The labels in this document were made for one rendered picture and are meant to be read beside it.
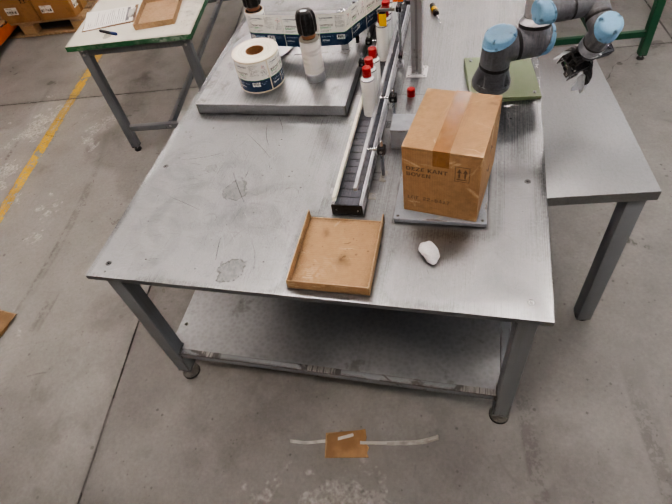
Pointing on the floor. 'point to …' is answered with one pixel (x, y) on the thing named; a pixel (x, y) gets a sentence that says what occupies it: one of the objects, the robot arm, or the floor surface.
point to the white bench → (192, 10)
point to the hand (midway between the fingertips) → (570, 74)
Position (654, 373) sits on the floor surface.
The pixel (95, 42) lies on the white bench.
